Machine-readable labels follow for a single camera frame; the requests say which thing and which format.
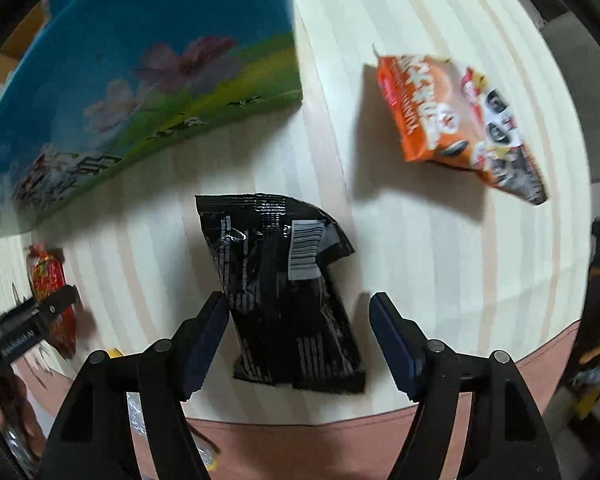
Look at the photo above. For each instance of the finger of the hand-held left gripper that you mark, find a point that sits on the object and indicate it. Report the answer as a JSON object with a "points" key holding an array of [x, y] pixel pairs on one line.
{"points": [[55, 305]]}

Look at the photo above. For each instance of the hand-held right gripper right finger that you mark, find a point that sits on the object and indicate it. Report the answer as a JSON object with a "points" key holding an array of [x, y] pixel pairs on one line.
{"points": [[395, 345]]}

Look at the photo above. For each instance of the orange snack packet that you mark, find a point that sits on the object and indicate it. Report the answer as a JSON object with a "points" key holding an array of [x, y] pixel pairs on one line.
{"points": [[455, 125]]}

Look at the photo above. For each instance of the blue printed cardboard box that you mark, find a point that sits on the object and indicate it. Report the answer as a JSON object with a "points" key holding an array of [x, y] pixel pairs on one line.
{"points": [[130, 85]]}

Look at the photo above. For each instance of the red snack packet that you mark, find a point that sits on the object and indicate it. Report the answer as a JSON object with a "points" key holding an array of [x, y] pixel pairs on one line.
{"points": [[50, 290]]}

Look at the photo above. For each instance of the black snack packet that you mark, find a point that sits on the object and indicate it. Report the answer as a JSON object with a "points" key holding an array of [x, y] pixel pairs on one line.
{"points": [[280, 290]]}

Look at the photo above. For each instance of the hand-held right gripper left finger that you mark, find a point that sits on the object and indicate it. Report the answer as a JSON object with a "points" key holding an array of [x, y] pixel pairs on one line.
{"points": [[206, 345]]}

